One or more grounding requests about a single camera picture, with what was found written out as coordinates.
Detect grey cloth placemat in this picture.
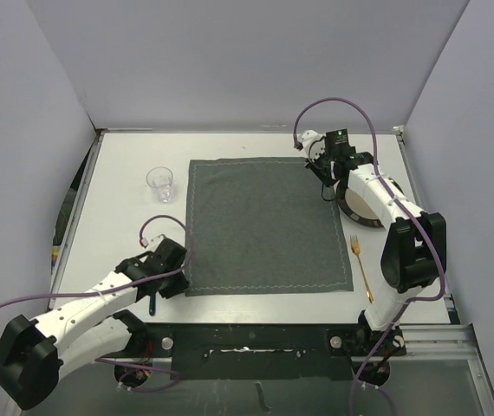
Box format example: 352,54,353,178
185,158,354,296

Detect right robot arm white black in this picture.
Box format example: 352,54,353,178
300,129,446,354

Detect clear drinking glass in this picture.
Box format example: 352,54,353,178
146,166,175,203

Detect gold spoon green handle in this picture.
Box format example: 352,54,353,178
148,293,157,316

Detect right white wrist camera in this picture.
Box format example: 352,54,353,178
297,130,325,162

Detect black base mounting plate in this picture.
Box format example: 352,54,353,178
109,323,406,380

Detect gold fork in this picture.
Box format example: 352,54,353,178
349,235,374,303

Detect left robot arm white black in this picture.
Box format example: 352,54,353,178
0,237,189,411

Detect aluminium frame rail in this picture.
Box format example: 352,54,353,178
20,322,477,361

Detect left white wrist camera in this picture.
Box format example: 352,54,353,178
140,234,166,251

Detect dark rimmed dinner plate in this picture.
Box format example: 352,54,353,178
335,182,383,229

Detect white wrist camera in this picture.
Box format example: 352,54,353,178
140,234,166,251
297,130,325,162

